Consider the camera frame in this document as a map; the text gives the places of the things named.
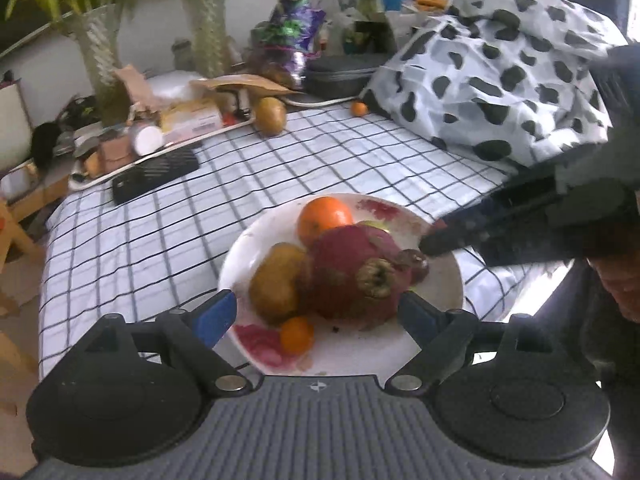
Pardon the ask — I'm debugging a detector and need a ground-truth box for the person's right hand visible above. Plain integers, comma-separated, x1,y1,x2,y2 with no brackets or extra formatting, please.
586,247,640,322

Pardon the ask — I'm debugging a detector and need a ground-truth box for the yellow box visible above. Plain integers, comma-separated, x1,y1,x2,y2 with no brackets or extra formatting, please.
160,100,223,133

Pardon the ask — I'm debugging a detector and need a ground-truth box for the white black checkered tablecloth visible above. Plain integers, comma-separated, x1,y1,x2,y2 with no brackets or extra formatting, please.
37,102,551,381

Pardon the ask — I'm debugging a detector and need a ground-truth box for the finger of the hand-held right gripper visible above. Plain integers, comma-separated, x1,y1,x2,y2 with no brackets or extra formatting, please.
419,160,592,267

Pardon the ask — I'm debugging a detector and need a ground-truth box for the white floral plate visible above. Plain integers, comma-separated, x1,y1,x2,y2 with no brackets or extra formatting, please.
217,192,465,376

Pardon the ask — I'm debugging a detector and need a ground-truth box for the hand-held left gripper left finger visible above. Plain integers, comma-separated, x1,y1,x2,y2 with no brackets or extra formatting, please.
80,289,253,397

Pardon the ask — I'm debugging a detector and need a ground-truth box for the brown leather pouch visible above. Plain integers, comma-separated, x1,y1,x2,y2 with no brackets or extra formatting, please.
99,139,136,173

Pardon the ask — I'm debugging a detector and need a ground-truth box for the black round pouch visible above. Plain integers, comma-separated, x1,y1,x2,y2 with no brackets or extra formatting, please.
29,122,63,171

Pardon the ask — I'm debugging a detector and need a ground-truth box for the dark brown round fruit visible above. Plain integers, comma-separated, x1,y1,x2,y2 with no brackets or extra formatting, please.
395,249,431,286

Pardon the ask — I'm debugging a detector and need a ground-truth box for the potted plant pale braided trunk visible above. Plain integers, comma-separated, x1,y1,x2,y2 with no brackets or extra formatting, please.
5,0,166,126

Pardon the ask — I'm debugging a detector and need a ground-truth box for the white tray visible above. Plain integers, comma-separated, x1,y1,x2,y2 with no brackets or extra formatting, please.
67,115,256,191

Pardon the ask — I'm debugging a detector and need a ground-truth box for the cow print cloth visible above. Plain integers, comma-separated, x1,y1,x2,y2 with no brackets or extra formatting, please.
361,0,628,168

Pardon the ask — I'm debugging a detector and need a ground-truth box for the potted plant green braided trunk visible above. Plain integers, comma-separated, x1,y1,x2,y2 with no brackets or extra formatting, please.
165,0,326,78

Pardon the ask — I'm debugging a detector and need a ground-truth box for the dark red pomegranate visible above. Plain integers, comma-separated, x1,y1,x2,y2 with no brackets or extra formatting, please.
302,225,416,322

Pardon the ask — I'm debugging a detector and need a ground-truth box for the purple snack bag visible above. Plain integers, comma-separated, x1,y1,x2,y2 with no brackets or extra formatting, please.
250,0,327,88

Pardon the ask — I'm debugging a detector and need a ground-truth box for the brown paper envelope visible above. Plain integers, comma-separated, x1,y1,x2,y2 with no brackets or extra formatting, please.
192,74,293,97

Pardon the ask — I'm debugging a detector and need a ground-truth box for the black zip case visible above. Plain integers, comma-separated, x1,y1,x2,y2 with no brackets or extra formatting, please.
303,52,391,98

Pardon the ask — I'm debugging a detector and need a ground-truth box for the yellow-brown oval fruit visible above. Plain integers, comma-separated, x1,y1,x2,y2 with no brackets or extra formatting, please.
253,96,288,136

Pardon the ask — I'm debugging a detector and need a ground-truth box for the wooden chair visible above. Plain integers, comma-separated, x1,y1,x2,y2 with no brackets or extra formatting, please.
0,170,71,311

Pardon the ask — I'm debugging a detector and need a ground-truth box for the white cup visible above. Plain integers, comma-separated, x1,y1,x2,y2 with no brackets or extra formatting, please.
131,125,164,157

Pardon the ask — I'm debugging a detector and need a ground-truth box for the large orange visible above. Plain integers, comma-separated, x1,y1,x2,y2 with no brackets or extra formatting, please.
297,196,355,247

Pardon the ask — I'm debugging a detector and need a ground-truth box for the black remote control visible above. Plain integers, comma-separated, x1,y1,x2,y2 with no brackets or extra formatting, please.
111,147,201,206

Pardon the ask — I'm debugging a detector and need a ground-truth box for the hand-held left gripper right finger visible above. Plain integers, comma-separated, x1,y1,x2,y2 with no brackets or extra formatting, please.
385,290,556,396

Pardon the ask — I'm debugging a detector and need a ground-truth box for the mottled brown pear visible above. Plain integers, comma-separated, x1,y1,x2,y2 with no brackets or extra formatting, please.
249,242,311,326

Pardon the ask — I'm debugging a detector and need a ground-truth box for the clear plastic bag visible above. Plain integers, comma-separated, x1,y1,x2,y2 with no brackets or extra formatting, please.
147,71,201,103

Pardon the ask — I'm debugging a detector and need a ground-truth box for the torn brown paper bag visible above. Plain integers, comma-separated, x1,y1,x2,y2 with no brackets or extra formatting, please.
114,65,151,111

